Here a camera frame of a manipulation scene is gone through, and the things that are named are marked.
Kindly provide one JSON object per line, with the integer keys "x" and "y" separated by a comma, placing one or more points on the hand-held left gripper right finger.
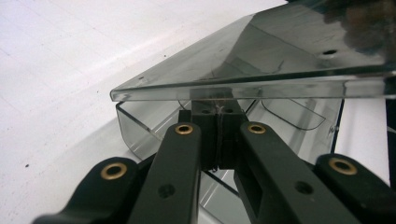
{"x": 230, "y": 140}

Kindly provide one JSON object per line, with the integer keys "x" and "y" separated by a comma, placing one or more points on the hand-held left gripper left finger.
{"x": 205, "y": 140}

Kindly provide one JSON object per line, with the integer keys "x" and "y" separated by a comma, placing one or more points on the clear plastic compartment box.
{"x": 249, "y": 62}

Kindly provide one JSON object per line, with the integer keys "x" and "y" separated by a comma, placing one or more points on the white paper mat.
{"x": 62, "y": 77}

